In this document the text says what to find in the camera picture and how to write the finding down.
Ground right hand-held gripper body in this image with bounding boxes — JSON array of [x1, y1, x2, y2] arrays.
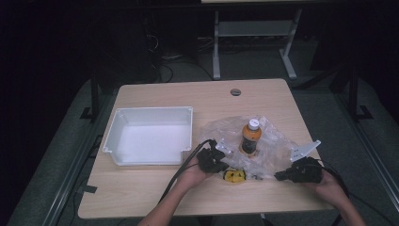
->
[[286, 139, 324, 184]]

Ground white metal desk frame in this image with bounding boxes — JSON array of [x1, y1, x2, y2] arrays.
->
[[200, 0, 304, 81]]

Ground person's right hand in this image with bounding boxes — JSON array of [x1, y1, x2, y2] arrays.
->
[[301, 169, 348, 209]]

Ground black metal stand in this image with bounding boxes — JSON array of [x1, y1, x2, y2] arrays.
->
[[346, 62, 375, 121], [79, 70, 102, 122]]

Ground aluminium rail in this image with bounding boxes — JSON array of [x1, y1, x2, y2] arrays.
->
[[41, 93, 118, 226], [332, 90, 399, 203]]

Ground white plastic tray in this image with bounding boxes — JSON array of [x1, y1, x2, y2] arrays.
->
[[102, 105, 194, 167]]

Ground orange drink bottle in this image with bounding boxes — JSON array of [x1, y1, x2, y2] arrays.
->
[[239, 117, 263, 157]]

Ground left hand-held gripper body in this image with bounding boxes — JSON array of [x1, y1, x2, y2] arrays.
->
[[197, 139, 234, 173]]

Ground left hand-held gripper cable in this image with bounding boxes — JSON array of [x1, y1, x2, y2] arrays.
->
[[158, 138, 218, 204]]

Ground clear plastic bag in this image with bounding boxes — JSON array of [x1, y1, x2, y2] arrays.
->
[[199, 114, 315, 184]]

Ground black floor cables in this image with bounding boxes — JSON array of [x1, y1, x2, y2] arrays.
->
[[144, 31, 215, 83]]

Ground grey tape strip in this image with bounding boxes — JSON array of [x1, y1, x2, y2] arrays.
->
[[76, 185, 99, 195]]

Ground person's left hand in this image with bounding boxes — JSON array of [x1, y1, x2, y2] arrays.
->
[[175, 155, 215, 193]]

